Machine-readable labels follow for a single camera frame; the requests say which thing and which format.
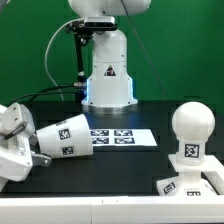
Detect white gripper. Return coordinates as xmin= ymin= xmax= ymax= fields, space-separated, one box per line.
xmin=0 ymin=103 xmax=52 ymax=192

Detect white lamp shade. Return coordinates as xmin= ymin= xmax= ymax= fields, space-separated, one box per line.
xmin=36 ymin=114 xmax=93 ymax=159

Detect white lamp bulb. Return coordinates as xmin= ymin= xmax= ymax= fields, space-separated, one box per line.
xmin=172 ymin=102 xmax=215 ymax=165

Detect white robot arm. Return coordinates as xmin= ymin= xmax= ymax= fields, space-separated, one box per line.
xmin=0 ymin=0 xmax=152 ymax=191

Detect white marker sheet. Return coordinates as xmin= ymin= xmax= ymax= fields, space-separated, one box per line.
xmin=90 ymin=129 xmax=157 ymax=146

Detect black cables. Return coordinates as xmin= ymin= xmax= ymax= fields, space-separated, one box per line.
xmin=6 ymin=84 xmax=88 ymax=108

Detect white front rail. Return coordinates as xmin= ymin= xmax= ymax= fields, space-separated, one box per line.
xmin=0 ymin=196 xmax=224 ymax=224

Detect grey camera cable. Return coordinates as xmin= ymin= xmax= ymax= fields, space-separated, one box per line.
xmin=44 ymin=18 xmax=82 ymax=102

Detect black camera on stand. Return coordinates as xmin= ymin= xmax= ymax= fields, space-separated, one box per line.
xmin=66 ymin=17 xmax=118 ymax=89

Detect white right rail block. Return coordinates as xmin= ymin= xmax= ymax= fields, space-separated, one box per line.
xmin=205 ymin=171 xmax=224 ymax=195

